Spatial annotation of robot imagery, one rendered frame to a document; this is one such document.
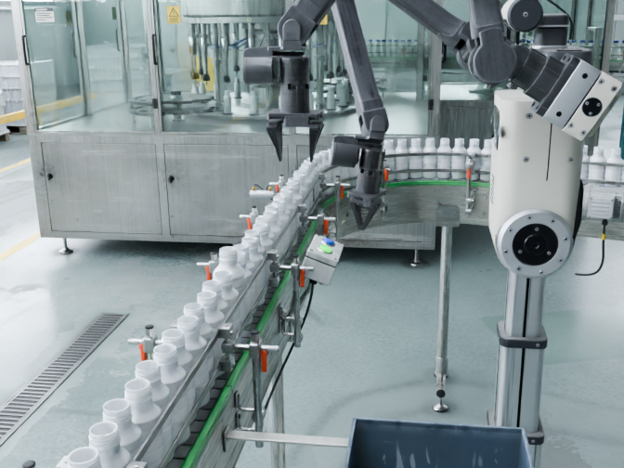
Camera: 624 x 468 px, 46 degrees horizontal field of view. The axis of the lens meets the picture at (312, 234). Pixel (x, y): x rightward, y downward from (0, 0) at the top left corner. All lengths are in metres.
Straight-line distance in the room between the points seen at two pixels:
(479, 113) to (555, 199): 5.08
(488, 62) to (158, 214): 4.04
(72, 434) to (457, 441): 2.19
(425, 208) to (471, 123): 3.64
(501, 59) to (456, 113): 5.29
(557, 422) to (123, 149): 3.31
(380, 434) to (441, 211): 1.81
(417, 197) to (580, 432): 1.18
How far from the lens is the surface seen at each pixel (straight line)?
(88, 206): 5.43
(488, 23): 1.44
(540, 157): 1.62
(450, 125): 6.72
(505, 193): 1.64
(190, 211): 5.16
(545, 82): 1.44
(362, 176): 1.75
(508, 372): 1.85
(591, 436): 3.32
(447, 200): 3.13
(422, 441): 1.44
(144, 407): 1.12
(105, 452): 1.02
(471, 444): 1.44
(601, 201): 2.86
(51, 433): 3.39
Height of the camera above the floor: 1.68
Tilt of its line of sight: 17 degrees down
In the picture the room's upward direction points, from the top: 1 degrees counter-clockwise
